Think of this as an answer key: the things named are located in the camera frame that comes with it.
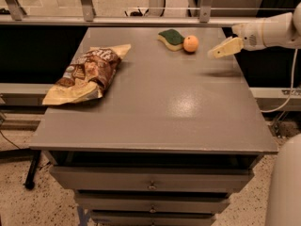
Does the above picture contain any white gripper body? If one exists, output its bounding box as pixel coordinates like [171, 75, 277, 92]
[240, 19, 265, 51]

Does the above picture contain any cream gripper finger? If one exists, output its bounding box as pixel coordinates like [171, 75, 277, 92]
[207, 37, 244, 59]
[231, 24, 247, 38]

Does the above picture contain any orange fruit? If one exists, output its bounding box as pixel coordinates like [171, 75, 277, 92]
[183, 35, 199, 53]

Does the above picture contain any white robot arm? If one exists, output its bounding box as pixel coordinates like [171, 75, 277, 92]
[207, 3, 301, 58]

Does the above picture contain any green and yellow sponge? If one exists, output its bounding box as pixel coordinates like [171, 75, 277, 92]
[157, 29, 184, 51]

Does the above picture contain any grey drawer cabinet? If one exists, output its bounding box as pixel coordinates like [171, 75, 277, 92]
[28, 26, 279, 226]

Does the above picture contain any brown chip bag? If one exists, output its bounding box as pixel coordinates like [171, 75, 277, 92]
[42, 44, 131, 105]

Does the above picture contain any top grey drawer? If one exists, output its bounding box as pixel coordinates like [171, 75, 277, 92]
[50, 166, 253, 193]

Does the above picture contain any grey drawer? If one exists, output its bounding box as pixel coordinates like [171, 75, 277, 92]
[75, 193, 230, 214]
[91, 211, 215, 226]
[50, 166, 253, 193]

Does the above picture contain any middle grey drawer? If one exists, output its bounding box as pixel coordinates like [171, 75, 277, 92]
[75, 193, 230, 214]

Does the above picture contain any bottom grey drawer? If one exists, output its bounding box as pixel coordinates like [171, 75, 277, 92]
[91, 211, 215, 226]

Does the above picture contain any metal railing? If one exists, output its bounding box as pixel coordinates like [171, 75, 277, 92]
[0, 0, 283, 28]

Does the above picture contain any black stand leg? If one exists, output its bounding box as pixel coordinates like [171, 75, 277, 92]
[24, 151, 41, 190]

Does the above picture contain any white cable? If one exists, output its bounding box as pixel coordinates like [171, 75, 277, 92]
[260, 48, 299, 114]

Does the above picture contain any black floor cable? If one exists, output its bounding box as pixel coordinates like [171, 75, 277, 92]
[0, 129, 23, 151]

